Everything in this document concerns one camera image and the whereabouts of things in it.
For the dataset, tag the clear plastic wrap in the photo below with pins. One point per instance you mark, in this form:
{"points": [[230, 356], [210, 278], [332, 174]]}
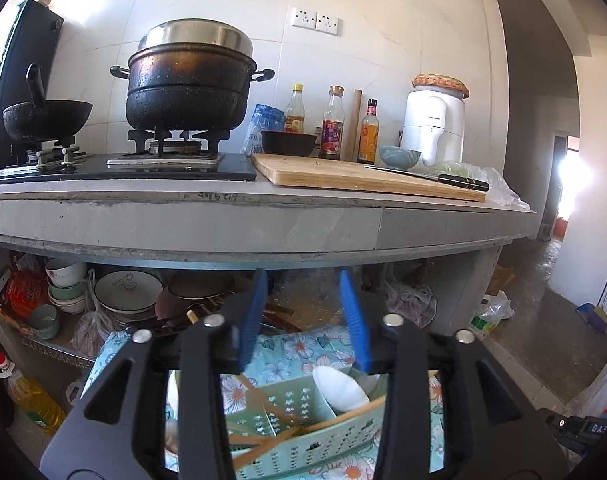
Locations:
{"points": [[308, 290]]}

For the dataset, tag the green plastic utensil holder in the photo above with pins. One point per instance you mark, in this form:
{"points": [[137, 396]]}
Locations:
{"points": [[293, 455]]}

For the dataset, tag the white printed plate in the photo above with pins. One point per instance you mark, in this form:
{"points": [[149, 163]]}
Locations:
{"points": [[128, 290]]}

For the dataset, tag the light blue bowl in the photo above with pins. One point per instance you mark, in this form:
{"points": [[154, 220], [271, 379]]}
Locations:
{"points": [[398, 157]]}

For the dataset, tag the dark soy sauce bottle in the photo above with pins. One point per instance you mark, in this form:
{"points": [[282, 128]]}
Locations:
{"points": [[332, 135]]}

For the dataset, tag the purple clear plastic bag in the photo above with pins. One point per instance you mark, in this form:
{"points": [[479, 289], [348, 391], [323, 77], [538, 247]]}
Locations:
{"points": [[413, 305]]}

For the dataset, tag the yellow capped vinegar bottle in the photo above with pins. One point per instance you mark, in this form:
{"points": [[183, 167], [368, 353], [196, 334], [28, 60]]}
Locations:
{"points": [[294, 120]]}

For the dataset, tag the grey concrete kitchen counter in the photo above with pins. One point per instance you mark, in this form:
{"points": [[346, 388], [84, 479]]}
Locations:
{"points": [[233, 230]]}

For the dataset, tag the white wall socket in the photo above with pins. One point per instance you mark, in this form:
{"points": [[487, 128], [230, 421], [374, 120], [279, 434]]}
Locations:
{"points": [[303, 18], [328, 23]]}

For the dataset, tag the blue dustpan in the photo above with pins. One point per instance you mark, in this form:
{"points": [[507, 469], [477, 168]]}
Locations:
{"points": [[591, 316]]}

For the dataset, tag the pinkish plastic bag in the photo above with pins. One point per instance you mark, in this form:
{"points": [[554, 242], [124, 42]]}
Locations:
{"points": [[91, 332]]}

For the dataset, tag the black stockpot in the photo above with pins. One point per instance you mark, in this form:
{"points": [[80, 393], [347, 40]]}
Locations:
{"points": [[183, 95]]}

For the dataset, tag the dark frying pan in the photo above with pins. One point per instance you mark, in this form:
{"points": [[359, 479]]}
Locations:
{"points": [[193, 290]]}

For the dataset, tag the white scalloped ceramic spoon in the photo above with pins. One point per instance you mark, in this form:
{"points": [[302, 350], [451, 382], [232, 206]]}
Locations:
{"points": [[338, 390]]}

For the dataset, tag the white green printed bag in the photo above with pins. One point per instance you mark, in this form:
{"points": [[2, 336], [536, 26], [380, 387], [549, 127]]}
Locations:
{"points": [[491, 315]]}

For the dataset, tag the black wok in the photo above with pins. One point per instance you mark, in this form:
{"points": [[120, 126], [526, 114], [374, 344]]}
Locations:
{"points": [[43, 120]]}

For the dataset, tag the white floral bowl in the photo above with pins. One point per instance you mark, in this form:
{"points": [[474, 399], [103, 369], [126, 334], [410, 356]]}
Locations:
{"points": [[66, 272]]}

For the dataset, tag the teal cup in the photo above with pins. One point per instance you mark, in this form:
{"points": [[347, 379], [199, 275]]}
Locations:
{"points": [[46, 322]]}

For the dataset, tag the white air fryer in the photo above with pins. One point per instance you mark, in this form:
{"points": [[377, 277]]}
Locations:
{"points": [[433, 120]]}

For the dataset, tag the bamboo chopstick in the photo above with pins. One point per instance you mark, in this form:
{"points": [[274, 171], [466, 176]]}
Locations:
{"points": [[263, 400], [253, 439], [343, 414]]}

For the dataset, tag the cardboard box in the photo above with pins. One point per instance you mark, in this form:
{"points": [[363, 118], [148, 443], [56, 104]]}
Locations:
{"points": [[503, 280]]}

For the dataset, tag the pale green bowl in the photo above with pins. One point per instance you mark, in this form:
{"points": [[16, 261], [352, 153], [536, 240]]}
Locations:
{"points": [[67, 291]]}

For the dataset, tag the clear bag of greens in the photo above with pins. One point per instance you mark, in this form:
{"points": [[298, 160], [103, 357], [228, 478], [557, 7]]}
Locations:
{"points": [[498, 182]]}

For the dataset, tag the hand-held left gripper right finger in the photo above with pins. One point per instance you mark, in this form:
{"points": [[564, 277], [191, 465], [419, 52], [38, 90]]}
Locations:
{"points": [[353, 320]]}

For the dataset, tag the black bowl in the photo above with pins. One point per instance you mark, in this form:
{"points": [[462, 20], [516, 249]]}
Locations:
{"points": [[288, 144]]}

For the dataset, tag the floral quilted blanket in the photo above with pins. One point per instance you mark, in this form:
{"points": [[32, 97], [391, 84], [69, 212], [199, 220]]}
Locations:
{"points": [[293, 355]]}

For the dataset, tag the pile of red packets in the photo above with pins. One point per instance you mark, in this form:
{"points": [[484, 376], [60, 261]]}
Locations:
{"points": [[26, 292]]}

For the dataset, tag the woven straw lid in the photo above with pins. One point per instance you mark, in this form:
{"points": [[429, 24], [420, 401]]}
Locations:
{"points": [[441, 82]]}

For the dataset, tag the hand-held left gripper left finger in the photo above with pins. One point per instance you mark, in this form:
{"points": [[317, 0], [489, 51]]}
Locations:
{"points": [[253, 310]]}

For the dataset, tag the black gas stove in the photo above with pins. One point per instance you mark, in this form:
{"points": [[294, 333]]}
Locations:
{"points": [[133, 170]]}

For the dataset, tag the red capped sauce bottle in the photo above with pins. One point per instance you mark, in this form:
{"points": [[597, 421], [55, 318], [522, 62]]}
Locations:
{"points": [[369, 135]]}

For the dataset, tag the steel pot lid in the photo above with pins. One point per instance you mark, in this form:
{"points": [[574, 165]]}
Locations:
{"points": [[193, 35]]}

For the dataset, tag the cooking oil bottle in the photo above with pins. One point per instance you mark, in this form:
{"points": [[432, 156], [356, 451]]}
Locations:
{"points": [[33, 400]]}

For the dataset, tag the metal shelf rack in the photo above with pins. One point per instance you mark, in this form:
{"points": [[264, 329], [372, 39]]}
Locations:
{"points": [[58, 350]]}

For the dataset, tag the blue plastic bag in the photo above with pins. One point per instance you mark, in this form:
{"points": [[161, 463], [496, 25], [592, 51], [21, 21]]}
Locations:
{"points": [[263, 125]]}

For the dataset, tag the wooden cutting board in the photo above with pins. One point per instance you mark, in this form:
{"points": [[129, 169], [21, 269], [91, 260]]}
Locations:
{"points": [[333, 172]]}

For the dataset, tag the wooden rolling pin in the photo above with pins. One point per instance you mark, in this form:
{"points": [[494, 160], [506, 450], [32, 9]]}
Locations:
{"points": [[355, 120]]}

